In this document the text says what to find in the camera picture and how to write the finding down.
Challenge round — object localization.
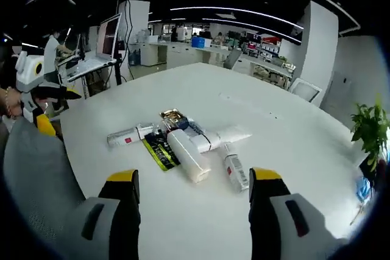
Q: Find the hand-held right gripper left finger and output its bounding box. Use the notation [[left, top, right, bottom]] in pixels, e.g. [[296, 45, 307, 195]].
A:
[[59, 168, 141, 260]]

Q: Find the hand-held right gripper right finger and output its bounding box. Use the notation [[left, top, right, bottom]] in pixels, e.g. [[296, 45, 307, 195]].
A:
[[248, 167, 347, 260]]

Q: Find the small white skincare bottle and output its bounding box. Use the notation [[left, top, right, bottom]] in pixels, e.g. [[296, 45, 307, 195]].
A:
[[220, 142, 251, 194]]

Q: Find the white skincare tube red label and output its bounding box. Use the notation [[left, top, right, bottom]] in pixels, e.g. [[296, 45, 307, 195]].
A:
[[107, 122, 157, 149]]

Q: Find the plain white skincare tube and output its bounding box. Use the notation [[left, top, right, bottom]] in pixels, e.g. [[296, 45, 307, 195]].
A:
[[188, 124, 254, 153]]

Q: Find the large white skincare bottle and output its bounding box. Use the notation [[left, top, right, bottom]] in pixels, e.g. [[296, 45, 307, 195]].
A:
[[166, 130, 211, 185]]

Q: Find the gold foil skincare packet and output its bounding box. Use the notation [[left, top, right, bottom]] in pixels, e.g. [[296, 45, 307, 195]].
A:
[[159, 108, 188, 130]]

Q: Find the blue storage box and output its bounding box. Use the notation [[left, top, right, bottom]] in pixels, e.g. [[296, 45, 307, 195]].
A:
[[191, 35, 213, 49]]

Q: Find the person's left hand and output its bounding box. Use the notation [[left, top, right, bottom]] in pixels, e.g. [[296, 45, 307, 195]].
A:
[[0, 87, 24, 118]]

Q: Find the open laptop on stand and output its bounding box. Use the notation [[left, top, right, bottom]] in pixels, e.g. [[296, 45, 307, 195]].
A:
[[66, 12, 123, 83]]

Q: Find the blue cloth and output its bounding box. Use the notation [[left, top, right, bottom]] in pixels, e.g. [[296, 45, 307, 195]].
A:
[[355, 175, 372, 203]]

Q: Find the green potted plant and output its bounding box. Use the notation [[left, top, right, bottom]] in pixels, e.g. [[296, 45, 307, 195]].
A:
[[349, 94, 390, 173]]

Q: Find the white chair back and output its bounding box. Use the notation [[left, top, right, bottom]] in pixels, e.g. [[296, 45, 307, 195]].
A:
[[288, 77, 323, 104]]

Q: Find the beaded bracelet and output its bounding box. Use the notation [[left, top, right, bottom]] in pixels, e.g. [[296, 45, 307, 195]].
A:
[[4, 86, 16, 120]]

